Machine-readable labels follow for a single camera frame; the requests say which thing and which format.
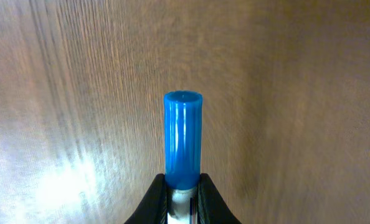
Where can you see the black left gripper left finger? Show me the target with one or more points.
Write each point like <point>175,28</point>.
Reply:
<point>153,207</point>

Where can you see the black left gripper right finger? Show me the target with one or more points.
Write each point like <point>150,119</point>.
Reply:
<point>212,208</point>

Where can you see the blue white whiteboard marker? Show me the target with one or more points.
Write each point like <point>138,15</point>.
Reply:
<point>182,136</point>

